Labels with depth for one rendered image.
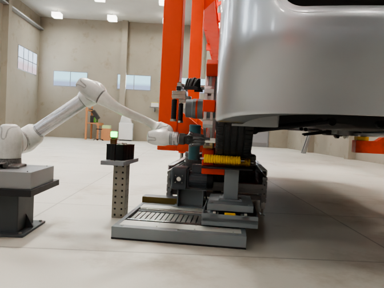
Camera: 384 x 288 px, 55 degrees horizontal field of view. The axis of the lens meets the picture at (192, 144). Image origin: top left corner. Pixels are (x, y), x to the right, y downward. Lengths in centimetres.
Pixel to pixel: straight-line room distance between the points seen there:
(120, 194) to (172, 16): 150
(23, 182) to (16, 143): 31
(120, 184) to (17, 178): 81
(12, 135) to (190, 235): 127
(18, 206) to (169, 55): 162
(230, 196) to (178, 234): 50
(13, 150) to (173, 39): 151
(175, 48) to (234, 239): 164
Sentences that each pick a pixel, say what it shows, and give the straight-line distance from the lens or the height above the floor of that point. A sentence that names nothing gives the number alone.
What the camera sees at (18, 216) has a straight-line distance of 257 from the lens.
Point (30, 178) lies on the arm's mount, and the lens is 238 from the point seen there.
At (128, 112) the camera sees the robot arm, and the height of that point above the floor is 79.
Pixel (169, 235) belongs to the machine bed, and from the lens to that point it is 233.
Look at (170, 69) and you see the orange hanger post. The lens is 313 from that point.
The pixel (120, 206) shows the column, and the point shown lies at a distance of 292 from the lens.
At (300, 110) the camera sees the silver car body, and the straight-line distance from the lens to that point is 163.
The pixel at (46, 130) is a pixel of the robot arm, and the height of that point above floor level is 65.
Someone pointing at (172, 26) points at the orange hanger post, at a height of 154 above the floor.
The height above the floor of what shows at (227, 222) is 12.
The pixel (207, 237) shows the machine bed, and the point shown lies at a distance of 231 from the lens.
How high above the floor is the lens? 69
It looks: 2 degrees down
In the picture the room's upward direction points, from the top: 3 degrees clockwise
